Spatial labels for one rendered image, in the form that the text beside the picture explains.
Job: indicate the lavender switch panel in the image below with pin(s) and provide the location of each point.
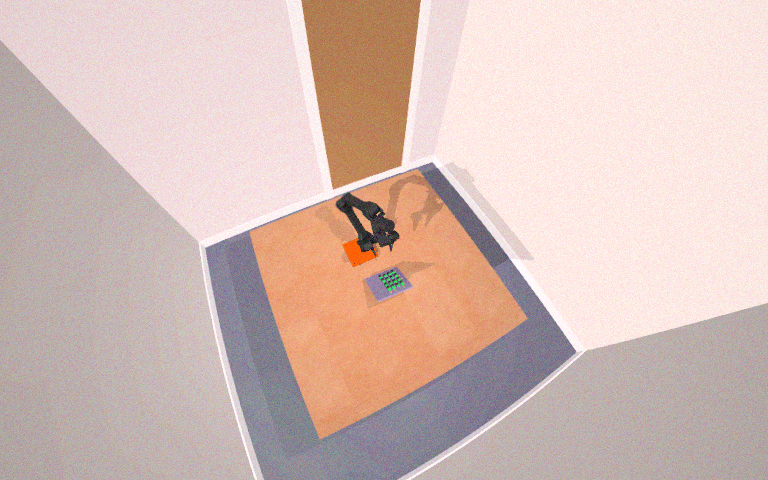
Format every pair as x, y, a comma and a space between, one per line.
388, 283

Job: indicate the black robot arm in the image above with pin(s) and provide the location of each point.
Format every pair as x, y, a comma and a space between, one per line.
369, 210

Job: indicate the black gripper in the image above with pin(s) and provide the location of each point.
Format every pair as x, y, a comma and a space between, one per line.
367, 244

